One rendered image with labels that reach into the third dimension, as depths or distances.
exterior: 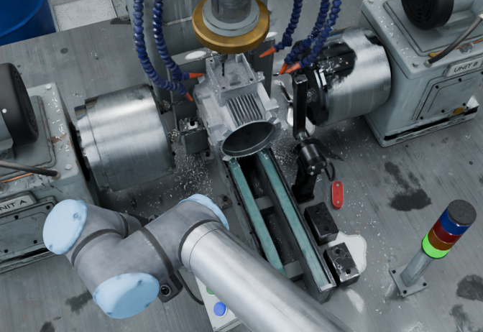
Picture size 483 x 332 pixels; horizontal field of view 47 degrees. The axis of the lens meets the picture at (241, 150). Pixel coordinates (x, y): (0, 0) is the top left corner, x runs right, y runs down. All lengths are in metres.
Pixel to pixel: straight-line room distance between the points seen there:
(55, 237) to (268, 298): 0.39
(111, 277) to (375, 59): 0.94
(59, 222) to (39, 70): 1.12
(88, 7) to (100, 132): 1.49
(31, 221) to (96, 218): 0.50
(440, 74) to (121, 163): 0.87
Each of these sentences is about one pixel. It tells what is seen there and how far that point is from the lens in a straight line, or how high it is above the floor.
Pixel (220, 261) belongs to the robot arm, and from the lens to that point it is 0.81.
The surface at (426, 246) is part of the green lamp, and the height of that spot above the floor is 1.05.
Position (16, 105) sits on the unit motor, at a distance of 1.23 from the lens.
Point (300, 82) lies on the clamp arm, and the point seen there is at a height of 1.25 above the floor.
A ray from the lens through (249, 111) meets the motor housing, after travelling 1.43.
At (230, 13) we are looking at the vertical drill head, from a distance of 1.25.
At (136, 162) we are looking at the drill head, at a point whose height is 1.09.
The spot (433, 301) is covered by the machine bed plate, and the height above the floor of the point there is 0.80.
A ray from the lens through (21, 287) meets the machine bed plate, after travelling 1.64.
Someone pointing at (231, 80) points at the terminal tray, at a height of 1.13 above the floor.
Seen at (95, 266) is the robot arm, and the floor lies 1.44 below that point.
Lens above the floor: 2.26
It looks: 58 degrees down
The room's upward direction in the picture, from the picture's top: 2 degrees clockwise
